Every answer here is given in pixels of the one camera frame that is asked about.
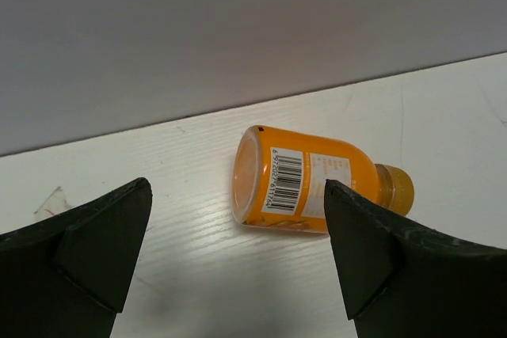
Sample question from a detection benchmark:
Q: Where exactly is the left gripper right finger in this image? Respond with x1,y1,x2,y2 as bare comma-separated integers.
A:
324,180,506,337

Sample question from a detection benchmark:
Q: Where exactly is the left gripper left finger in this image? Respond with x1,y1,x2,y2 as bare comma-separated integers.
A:
1,178,152,337

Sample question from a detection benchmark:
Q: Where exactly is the orange juice bottle behind bin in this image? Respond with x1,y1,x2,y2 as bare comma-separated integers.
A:
231,125,414,234

